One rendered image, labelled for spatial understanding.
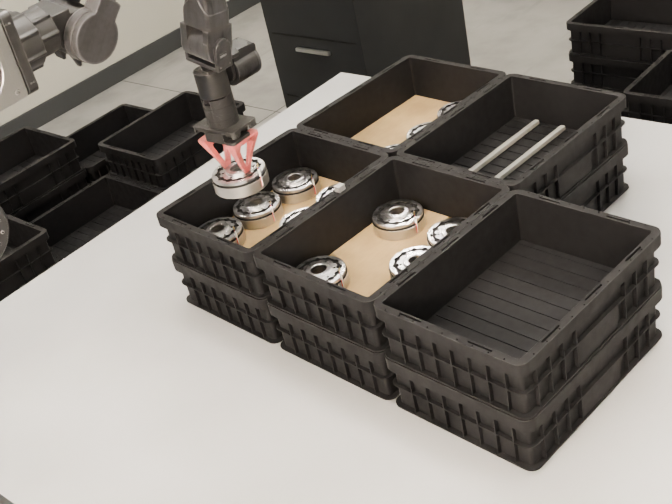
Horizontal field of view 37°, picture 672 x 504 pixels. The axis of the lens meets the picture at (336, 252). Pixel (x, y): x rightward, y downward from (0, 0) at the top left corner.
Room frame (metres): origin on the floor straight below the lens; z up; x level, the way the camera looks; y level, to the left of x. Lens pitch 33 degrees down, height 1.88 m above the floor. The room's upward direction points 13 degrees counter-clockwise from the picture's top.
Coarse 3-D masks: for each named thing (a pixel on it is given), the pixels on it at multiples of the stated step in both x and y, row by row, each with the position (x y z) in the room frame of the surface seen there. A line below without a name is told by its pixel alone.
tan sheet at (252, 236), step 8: (320, 176) 1.94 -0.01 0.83; (320, 184) 1.91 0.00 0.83; (328, 184) 1.90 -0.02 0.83; (312, 200) 1.85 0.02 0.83; (288, 208) 1.84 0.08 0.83; (296, 208) 1.83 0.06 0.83; (272, 224) 1.79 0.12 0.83; (248, 232) 1.78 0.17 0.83; (256, 232) 1.77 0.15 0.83; (264, 232) 1.76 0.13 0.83; (248, 240) 1.75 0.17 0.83; (256, 240) 1.74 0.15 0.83
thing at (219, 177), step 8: (232, 160) 1.69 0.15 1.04; (256, 160) 1.67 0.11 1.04; (216, 168) 1.67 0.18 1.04; (256, 168) 1.64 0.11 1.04; (264, 168) 1.63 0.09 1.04; (216, 176) 1.64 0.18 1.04; (224, 176) 1.63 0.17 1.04; (240, 176) 1.62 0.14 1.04; (248, 176) 1.62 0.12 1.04; (256, 176) 1.61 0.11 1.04; (224, 184) 1.61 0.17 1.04; (232, 184) 1.60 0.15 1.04; (240, 184) 1.60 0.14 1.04
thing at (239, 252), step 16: (272, 144) 1.96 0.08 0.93; (336, 144) 1.89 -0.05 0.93; (352, 144) 1.86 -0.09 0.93; (192, 192) 1.82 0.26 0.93; (336, 192) 1.68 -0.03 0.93; (160, 224) 1.75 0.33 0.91; (176, 224) 1.70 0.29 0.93; (288, 224) 1.60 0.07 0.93; (208, 240) 1.63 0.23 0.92; (224, 240) 1.60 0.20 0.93; (240, 256) 1.55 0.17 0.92
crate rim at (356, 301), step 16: (384, 160) 1.76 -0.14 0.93; (400, 160) 1.75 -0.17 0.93; (368, 176) 1.71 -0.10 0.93; (448, 176) 1.65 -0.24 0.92; (464, 176) 1.63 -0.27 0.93; (320, 208) 1.63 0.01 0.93; (480, 208) 1.50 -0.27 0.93; (464, 224) 1.46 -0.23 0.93; (272, 240) 1.56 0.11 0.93; (448, 240) 1.43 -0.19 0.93; (256, 256) 1.52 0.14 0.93; (272, 272) 1.49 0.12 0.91; (288, 272) 1.45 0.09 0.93; (304, 272) 1.43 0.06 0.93; (400, 272) 1.37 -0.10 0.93; (320, 288) 1.39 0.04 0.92; (336, 288) 1.36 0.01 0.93; (384, 288) 1.33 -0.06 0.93; (352, 304) 1.33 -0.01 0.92; (368, 304) 1.31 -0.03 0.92
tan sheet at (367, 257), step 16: (432, 224) 1.64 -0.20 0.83; (352, 240) 1.66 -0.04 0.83; (368, 240) 1.64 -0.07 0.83; (384, 240) 1.63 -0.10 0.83; (400, 240) 1.61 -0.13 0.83; (416, 240) 1.60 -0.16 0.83; (336, 256) 1.61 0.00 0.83; (352, 256) 1.60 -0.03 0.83; (368, 256) 1.59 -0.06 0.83; (384, 256) 1.57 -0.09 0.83; (352, 272) 1.55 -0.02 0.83; (368, 272) 1.53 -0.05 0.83; (384, 272) 1.52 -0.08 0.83; (352, 288) 1.49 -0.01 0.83; (368, 288) 1.48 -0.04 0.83
